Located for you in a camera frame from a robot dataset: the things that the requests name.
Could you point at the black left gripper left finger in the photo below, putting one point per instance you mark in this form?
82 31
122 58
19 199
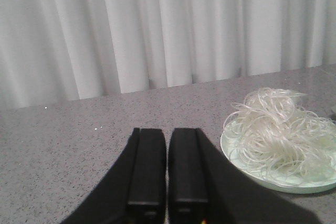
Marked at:
134 188

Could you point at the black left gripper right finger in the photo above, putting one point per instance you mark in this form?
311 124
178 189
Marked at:
204 187

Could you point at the white vermicelli noodle bundle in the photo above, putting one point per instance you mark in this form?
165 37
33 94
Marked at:
277 134

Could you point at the light green round plate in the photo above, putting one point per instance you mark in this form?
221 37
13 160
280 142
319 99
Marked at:
293 184

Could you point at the white pleated curtain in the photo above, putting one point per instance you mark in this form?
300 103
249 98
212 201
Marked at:
57 50

